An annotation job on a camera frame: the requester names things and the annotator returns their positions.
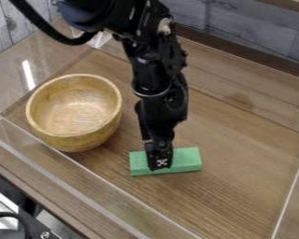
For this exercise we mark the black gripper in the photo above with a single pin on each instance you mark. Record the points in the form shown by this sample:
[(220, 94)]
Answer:
[(161, 114)]

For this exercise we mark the green rectangular block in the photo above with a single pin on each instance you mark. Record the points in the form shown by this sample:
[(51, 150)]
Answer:
[(188, 161)]

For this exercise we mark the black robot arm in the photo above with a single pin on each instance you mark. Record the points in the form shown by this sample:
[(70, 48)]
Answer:
[(142, 24)]

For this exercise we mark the wooden bowl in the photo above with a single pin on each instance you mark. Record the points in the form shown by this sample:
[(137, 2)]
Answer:
[(74, 111)]

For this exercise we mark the clear acrylic tray wall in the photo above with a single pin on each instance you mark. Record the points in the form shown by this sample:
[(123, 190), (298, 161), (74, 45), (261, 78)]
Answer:
[(244, 126)]

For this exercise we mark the clear acrylic corner bracket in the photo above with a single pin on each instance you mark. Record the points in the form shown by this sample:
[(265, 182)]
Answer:
[(98, 40)]

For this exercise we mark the black metal table bracket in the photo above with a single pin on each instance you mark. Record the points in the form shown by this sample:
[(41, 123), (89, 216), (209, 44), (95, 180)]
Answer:
[(39, 231)]

